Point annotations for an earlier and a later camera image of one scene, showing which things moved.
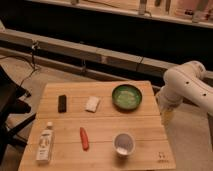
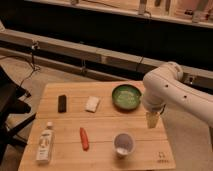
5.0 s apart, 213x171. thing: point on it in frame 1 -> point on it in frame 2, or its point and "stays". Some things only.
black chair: x=11 y=107 stays
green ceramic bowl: x=126 y=97 stays
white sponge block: x=92 y=104 stays
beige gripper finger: x=167 y=114 -> x=152 y=119
